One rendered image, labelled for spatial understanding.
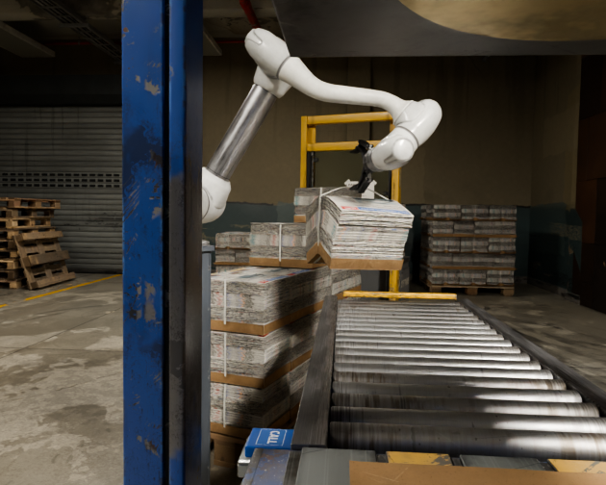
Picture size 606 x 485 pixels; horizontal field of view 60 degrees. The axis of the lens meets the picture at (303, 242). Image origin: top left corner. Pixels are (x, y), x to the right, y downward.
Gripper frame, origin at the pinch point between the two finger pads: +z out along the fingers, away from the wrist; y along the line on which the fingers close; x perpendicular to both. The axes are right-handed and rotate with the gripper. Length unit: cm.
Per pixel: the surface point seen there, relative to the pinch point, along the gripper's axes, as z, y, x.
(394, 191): 141, -13, 90
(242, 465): -104, 70, -62
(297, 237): 73, 24, -1
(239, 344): 35, 73, -38
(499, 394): -109, 59, -16
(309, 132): 187, -61, 40
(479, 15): -152, 15, -52
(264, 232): 86, 21, -16
